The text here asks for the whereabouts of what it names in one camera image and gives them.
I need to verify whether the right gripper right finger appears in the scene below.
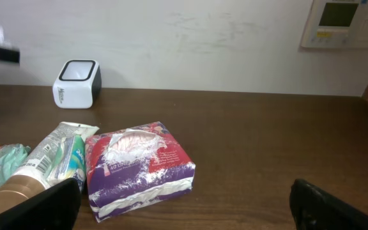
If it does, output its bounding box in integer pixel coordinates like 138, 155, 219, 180
289, 179, 368, 230

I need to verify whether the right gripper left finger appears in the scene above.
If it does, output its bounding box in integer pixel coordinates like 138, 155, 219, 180
0, 178, 81, 230

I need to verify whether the white tube gold cap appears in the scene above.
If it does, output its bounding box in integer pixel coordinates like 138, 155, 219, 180
0, 122, 99, 213

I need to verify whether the small green tissue packet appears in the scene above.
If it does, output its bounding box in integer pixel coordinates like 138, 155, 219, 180
47, 135, 86, 192

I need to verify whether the pink floral pad package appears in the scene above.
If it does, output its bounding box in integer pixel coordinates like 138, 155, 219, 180
86, 121, 196, 222

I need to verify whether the white barcode scanner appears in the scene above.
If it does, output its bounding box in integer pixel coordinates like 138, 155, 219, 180
52, 59, 102, 109

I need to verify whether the white wall control panel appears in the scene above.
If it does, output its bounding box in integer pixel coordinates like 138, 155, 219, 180
301, 0, 368, 49

